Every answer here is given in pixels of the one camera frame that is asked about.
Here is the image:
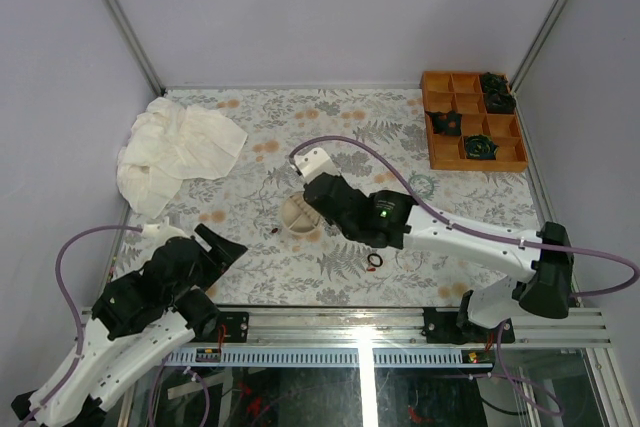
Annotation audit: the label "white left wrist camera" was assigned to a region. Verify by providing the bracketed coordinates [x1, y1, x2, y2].
[141, 217, 187, 242]

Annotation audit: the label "black flower yellow green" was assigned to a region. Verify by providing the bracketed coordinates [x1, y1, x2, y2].
[463, 134, 498, 161]

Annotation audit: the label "beige round jewelry case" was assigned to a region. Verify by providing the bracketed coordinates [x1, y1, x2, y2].
[280, 192, 321, 236]

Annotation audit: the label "black fabric flower top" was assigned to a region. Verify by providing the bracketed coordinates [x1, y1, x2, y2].
[479, 72, 510, 93]

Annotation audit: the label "floral patterned table mat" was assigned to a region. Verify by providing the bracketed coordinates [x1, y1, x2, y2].
[102, 86, 569, 308]

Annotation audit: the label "black fabric flower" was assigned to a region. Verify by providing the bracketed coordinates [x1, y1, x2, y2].
[484, 91, 516, 115]
[479, 72, 510, 93]

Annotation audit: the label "black flower orange dots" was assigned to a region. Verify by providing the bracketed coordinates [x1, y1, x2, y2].
[426, 110, 462, 137]

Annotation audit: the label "green beaded bracelet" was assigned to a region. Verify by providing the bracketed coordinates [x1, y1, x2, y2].
[407, 174, 435, 198]

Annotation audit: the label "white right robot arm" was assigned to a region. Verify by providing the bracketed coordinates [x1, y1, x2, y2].
[303, 173, 574, 342]

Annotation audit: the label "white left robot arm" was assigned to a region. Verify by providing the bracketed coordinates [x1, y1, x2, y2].
[11, 222, 248, 426]

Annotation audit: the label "aluminium front rail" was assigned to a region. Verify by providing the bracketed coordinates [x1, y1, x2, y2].
[69, 304, 614, 348]

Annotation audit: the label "crumpled white cloth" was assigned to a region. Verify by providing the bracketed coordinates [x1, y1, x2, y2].
[116, 97, 248, 218]

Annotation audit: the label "wooden compartment tray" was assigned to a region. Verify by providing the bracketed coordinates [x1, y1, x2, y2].
[421, 71, 528, 173]

